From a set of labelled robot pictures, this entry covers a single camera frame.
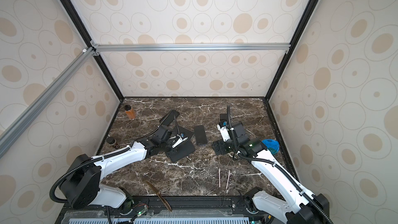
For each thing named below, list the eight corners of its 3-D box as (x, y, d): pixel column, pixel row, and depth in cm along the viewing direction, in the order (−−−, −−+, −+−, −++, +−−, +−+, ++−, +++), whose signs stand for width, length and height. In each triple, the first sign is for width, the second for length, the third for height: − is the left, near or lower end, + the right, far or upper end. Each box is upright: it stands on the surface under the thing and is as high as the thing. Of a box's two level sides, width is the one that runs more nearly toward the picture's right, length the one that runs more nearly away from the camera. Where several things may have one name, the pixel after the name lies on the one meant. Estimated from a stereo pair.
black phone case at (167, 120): (160, 123, 108) (159, 120, 106) (173, 111, 115) (173, 108, 113) (167, 127, 106) (166, 124, 103) (180, 115, 113) (179, 112, 110)
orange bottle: (127, 119, 109) (122, 111, 102) (129, 113, 113) (125, 104, 106) (134, 119, 109) (130, 111, 102) (136, 113, 113) (132, 105, 106)
